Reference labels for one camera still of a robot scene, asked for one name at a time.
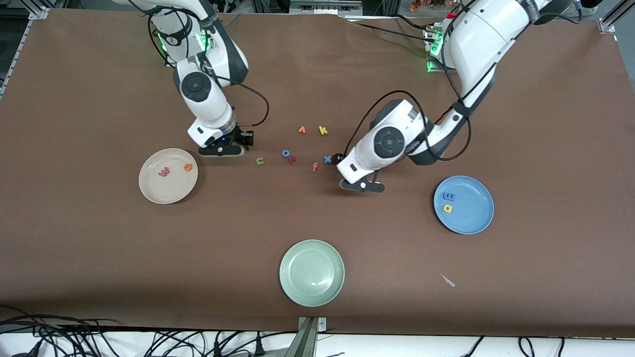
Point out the blue plate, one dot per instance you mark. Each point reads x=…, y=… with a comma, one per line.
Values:
x=471, y=213

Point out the small orange background object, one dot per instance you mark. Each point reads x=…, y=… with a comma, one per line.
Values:
x=415, y=6

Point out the pale green plate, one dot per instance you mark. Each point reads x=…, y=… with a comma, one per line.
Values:
x=311, y=272

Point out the grey metal box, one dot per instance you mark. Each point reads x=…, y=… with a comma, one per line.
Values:
x=325, y=7

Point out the small white paper scrap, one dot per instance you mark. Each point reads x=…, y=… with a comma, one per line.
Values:
x=448, y=281

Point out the pink foam letter w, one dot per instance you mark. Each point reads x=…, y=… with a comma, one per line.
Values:
x=164, y=172

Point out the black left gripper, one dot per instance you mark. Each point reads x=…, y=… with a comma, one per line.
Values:
x=339, y=159

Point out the beige brown plate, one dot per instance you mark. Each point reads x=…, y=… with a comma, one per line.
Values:
x=167, y=186

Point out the blue foam letter m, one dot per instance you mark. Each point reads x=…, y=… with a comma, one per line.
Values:
x=450, y=197

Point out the brown table cover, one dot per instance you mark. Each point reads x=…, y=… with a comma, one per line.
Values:
x=99, y=248

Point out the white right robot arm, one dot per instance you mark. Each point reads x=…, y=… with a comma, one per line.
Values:
x=203, y=94

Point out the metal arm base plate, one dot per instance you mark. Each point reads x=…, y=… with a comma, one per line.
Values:
x=436, y=69
x=167, y=61

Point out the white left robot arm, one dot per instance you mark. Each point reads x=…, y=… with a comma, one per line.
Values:
x=392, y=144

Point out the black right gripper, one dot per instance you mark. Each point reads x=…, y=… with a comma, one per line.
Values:
x=242, y=136

